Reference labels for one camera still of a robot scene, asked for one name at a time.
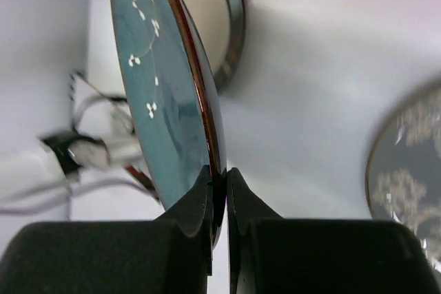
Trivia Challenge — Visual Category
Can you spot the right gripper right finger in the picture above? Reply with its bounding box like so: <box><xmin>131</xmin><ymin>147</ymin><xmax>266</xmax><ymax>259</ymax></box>
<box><xmin>227</xmin><ymin>168</ymin><xmax>440</xmax><ymax>293</ymax></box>

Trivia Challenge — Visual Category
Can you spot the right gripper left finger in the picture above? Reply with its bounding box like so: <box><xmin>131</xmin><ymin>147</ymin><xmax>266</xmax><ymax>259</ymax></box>
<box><xmin>1</xmin><ymin>167</ymin><xmax>213</xmax><ymax>293</ymax></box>

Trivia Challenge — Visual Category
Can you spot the large teal plate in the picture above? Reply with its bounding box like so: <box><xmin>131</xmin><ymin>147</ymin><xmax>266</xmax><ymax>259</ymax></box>
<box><xmin>110</xmin><ymin>0</ymin><xmax>226</xmax><ymax>242</ymax></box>

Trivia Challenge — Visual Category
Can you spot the striped rim plate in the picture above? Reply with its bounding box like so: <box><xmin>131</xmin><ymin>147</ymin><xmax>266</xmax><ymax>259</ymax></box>
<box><xmin>184</xmin><ymin>0</ymin><xmax>247</xmax><ymax>93</ymax></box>

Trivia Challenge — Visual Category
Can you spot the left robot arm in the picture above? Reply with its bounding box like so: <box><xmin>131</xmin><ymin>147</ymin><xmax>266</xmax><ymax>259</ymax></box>
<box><xmin>1</xmin><ymin>130</ymin><xmax>143</xmax><ymax>202</ymax></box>

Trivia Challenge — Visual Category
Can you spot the grey reindeer plate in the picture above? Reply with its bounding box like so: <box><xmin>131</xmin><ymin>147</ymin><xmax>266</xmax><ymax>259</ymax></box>
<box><xmin>365</xmin><ymin>82</ymin><xmax>440</xmax><ymax>274</ymax></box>

